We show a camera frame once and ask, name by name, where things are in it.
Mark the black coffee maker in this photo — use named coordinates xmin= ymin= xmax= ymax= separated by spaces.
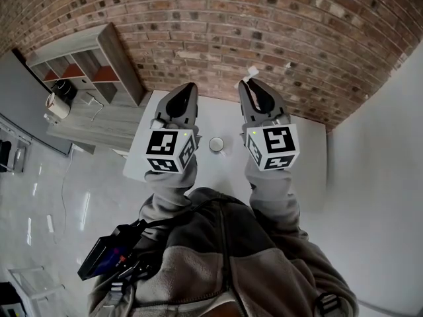
xmin=51 ymin=79 xmax=79 ymax=101

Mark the person's grey fleece jacket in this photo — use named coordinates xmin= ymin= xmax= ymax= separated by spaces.
xmin=87 ymin=186 xmax=360 ymax=317

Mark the grey panel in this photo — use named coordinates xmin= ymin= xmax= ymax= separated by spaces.
xmin=0 ymin=50 xmax=74 ymax=157

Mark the wooden shelf cabinet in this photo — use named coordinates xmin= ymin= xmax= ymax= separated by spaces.
xmin=25 ymin=22 xmax=145 ymax=108

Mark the white wire rack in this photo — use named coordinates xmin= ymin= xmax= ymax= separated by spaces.
xmin=6 ymin=265 xmax=67 ymax=312

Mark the black strap buckle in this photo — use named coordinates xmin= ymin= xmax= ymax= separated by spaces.
xmin=313 ymin=291 xmax=342 ymax=317

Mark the white cup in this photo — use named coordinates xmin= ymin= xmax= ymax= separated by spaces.
xmin=208 ymin=137 xmax=229 ymax=157

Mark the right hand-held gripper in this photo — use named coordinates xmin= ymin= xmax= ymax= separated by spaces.
xmin=237 ymin=79 xmax=300 ymax=172

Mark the person's right forearm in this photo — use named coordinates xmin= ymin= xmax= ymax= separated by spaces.
xmin=243 ymin=164 xmax=302 ymax=236

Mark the white toothbrush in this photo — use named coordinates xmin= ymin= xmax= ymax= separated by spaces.
xmin=242 ymin=65 xmax=260 ymax=83

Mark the white floor cable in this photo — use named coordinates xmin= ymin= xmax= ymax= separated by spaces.
xmin=60 ymin=143 xmax=75 ymax=239

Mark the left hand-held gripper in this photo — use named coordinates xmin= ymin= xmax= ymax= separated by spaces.
xmin=143 ymin=82 xmax=203 ymax=175

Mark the grey wooden side counter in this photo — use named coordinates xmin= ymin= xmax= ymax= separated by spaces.
xmin=46 ymin=90 xmax=153 ymax=153

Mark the white power adapter with cable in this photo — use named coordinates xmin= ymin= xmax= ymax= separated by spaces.
xmin=80 ymin=90 xmax=104 ymax=122

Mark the person's left forearm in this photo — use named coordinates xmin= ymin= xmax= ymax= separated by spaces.
xmin=144 ymin=151 xmax=200 ymax=213

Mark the black box device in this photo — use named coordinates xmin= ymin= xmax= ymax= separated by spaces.
xmin=77 ymin=219 xmax=148 ymax=282

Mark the white electric kettle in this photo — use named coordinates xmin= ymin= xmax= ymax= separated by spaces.
xmin=44 ymin=92 xmax=72 ymax=122

